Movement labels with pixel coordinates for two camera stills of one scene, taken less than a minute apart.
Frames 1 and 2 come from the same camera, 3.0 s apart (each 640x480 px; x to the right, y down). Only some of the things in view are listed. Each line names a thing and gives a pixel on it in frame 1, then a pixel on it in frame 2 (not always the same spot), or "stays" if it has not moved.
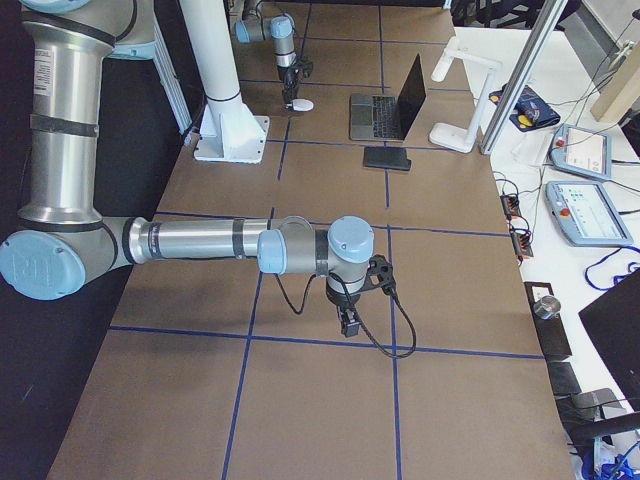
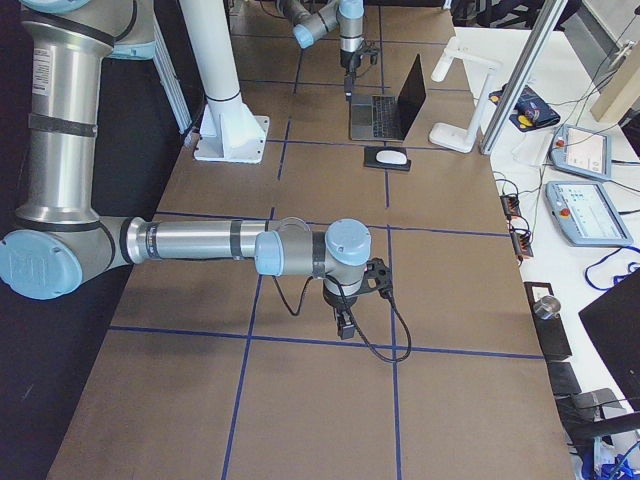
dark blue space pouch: x=532 y=110 stays
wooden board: x=621 y=89 stays
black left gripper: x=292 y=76 → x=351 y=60
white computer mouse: x=301 y=104 → x=391 y=157
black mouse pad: x=394 y=158 stays
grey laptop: x=388 y=117 stays
